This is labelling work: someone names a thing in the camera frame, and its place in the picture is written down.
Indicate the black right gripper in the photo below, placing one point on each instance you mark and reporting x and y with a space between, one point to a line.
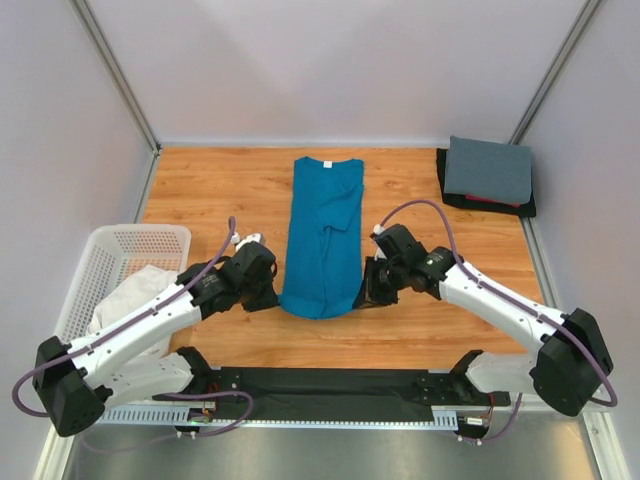
372 294

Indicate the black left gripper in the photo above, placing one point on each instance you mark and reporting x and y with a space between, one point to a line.
269 300

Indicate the blue t shirt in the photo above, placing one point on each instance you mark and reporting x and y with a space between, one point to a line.
323 270

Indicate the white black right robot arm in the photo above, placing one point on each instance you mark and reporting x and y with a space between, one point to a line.
566 359

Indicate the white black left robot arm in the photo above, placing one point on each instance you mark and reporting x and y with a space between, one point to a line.
78 381

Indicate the folded red t shirt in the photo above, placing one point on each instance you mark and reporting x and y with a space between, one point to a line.
489 201

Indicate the white t shirt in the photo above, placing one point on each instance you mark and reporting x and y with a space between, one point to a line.
132 293

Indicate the white plastic laundry basket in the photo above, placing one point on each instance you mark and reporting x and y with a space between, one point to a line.
111 254

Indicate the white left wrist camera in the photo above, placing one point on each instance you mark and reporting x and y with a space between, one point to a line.
238 241

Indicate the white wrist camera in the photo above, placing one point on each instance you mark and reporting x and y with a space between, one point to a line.
377 230
238 241

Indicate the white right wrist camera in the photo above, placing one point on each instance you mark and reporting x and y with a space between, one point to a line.
377 230

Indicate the slotted grey cable duct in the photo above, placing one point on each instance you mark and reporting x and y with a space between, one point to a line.
183 416

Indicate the right aluminium corner post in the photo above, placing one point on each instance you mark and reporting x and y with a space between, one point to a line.
586 15

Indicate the aluminium corner post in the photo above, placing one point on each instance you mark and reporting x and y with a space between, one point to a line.
586 15
98 39

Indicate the left aluminium corner post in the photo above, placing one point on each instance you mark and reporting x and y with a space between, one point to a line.
98 39

